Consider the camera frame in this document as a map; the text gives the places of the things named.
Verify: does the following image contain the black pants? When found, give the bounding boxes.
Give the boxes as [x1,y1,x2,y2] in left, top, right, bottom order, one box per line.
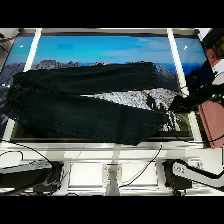
[2,61,168,147]

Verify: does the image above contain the silver frame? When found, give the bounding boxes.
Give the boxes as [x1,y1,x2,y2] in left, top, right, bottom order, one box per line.
[0,28,224,196]

